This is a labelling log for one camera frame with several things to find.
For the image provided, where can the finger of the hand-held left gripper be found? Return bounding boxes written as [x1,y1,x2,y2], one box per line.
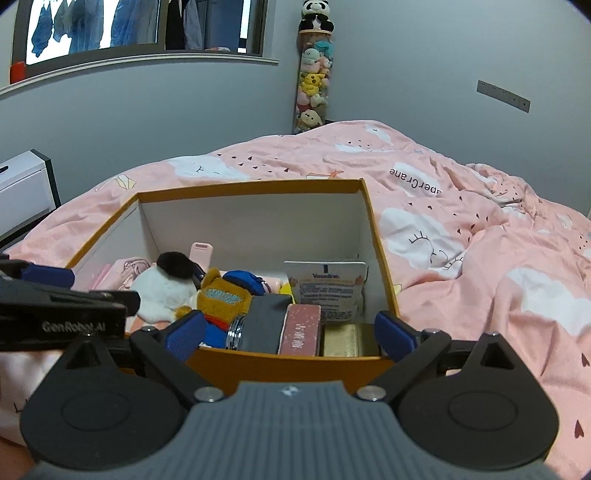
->
[0,258,76,290]
[69,287,141,318]

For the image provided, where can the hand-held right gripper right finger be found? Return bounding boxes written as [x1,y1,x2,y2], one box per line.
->
[358,310,529,407]

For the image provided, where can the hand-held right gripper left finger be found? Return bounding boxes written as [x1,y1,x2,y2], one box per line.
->
[60,310,227,409]

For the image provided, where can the gold box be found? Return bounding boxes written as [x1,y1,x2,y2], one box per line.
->
[320,323,376,357]

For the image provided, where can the white plush toy black ear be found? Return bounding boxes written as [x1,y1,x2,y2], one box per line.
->
[129,251,206,324]

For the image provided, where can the round silver compact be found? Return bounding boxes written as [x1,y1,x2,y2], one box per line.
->
[225,314,246,352]

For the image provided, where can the brown bear plush toy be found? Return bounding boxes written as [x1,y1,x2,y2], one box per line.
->
[173,268,271,349]

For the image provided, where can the white lotion tube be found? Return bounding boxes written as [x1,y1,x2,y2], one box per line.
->
[283,261,369,324]

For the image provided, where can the grey box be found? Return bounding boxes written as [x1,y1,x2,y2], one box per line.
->
[240,293,294,355]

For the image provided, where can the speckled pink box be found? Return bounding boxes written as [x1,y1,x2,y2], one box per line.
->
[278,304,322,356]

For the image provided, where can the orange storage box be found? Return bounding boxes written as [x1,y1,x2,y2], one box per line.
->
[65,179,402,395]

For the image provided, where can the flat pink case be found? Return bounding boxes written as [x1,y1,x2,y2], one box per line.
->
[90,263,114,291]

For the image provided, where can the pink fabric pouch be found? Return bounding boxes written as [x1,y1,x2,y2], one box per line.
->
[111,257,153,291]

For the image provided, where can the pink rectangular tag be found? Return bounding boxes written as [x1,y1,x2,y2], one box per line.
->
[189,241,215,273]

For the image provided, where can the white cabinet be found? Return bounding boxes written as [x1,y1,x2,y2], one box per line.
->
[0,148,62,252]

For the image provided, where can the pink printed blanket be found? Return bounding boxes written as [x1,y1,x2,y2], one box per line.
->
[0,120,591,480]

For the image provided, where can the window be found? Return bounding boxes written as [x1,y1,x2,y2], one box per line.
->
[0,0,280,95]

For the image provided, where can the hanging blue clothes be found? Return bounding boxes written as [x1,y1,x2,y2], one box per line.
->
[30,0,160,56]

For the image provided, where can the hanging column of plush toys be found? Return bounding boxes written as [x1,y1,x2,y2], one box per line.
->
[292,28,335,136]

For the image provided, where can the hanging dark clothes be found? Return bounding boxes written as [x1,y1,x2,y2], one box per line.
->
[166,0,243,51]

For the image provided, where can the panda plush toy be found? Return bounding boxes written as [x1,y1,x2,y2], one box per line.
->
[298,0,335,33]

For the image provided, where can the grey wall strip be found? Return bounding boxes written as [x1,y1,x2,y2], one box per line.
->
[476,79,532,113]

